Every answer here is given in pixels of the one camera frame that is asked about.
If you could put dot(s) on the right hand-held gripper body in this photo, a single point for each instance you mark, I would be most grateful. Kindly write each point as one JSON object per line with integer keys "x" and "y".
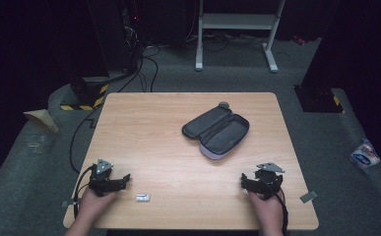
{"x": 270, "y": 178}

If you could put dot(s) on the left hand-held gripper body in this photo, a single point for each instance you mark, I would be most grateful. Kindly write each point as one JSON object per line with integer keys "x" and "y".
{"x": 100, "y": 178}

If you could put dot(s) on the small silver packet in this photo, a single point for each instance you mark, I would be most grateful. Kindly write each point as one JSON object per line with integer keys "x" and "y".
{"x": 143, "y": 197}

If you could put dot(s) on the grey zipper case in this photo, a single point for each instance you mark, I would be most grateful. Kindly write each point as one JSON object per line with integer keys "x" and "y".
{"x": 218, "y": 131}

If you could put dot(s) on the person's right hand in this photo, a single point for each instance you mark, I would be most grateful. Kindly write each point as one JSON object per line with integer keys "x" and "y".
{"x": 268, "y": 209}

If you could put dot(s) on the person's left hand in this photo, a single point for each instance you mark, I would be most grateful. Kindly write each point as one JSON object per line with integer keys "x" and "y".
{"x": 94, "y": 205}

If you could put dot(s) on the grey tape tab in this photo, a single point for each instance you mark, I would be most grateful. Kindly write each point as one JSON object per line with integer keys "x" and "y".
{"x": 67, "y": 203}
{"x": 308, "y": 196}

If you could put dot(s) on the small round grey object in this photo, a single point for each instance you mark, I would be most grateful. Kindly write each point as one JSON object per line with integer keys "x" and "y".
{"x": 224, "y": 105}

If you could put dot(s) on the beige cardboard piece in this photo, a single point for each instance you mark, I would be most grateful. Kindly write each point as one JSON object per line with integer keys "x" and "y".
{"x": 43, "y": 118}

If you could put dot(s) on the black yellow striped base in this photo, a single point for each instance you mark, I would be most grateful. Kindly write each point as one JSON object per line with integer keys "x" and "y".
{"x": 88, "y": 95}

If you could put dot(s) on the black base with yellow mark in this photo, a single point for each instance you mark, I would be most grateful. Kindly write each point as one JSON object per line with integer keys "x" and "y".
{"x": 319, "y": 100}

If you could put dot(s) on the white blue tissue pack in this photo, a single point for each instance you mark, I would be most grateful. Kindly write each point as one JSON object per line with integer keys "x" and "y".
{"x": 364, "y": 154}

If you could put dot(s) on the small red object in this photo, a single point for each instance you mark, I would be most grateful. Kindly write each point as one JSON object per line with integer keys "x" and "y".
{"x": 299, "y": 40}

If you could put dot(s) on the black equipment rack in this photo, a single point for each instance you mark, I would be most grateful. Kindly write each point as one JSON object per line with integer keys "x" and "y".
{"x": 131, "y": 32}

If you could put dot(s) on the white metal stand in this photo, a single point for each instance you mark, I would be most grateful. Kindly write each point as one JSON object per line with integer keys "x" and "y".
{"x": 237, "y": 21}

